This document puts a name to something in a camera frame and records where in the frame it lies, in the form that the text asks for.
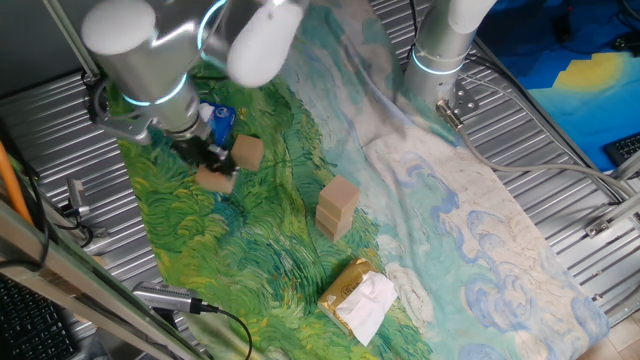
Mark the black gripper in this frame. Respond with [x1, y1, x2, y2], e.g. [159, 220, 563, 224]
[171, 133, 240, 177]

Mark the large wooden cube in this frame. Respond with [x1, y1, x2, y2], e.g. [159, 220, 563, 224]
[229, 133, 265, 173]
[194, 163, 237, 195]
[318, 174, 361, 221]
[314, 203, 355, 235]
[315, 218, 352, 245]

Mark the blue tissue pack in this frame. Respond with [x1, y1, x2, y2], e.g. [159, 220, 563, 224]
[198, 101, 237, 150]

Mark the green blue painted cloth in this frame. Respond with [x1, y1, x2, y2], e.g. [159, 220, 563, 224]
[104, 0, 612, 360]

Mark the gold tissue pack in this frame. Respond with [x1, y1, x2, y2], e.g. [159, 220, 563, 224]
[317, 257, 400, 348]

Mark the grey stand pole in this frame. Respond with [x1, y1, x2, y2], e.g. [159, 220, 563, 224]
[42, 0, 109, 96]

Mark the orange tube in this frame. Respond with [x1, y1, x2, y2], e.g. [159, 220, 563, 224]
[0, 140, 34, 226]

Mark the black keyboard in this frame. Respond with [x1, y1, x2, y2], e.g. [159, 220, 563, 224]
[0, 277, 79, 360]
[602, 130, 640, 169]

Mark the blue yellow patterned mat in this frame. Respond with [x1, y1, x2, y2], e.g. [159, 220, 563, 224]
[474, 0, 640, 174]

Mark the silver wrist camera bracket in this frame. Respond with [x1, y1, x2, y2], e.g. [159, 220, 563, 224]
[99, 115, 153, 147]

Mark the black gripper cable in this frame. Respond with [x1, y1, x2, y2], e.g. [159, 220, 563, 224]
[87, 74, 114, 126]

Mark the black camera cable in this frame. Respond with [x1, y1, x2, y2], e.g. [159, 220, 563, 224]
[189, 298, 254, 360]

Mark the grey camera on stand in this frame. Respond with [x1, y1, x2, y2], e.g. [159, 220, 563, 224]
[63, 177, 109, 239]

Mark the silver camera on frame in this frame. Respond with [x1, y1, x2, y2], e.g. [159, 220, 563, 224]
[131, 279, 201, 316]

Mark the aluminium frame beam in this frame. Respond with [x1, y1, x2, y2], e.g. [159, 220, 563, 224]
[0, 199, 211, 360]

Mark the grey hose with connector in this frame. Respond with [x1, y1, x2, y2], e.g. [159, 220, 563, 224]
[435, 98, 639, 199]

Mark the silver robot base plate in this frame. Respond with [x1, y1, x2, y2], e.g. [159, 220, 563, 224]
[446, 81, 482, 122]

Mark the aluminium profile rail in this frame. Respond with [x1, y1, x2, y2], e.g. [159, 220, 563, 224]
[583, 192, 640, 239]

